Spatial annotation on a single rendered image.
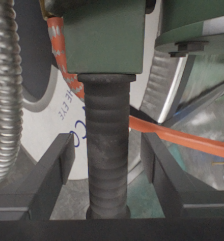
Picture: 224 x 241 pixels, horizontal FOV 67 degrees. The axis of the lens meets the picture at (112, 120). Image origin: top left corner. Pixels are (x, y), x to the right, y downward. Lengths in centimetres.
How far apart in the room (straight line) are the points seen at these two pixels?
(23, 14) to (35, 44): 13
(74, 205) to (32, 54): 115
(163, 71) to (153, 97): 4
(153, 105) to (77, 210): 137
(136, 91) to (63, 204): 130
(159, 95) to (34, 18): 85
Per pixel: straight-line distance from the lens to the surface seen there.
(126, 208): 17
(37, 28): 105
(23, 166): 138
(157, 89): 29
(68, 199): 153
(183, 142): 18
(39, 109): 66
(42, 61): 101
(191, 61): 30
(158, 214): 233
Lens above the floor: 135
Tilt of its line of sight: 47 degrees down
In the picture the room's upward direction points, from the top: 72 degrees clockwise
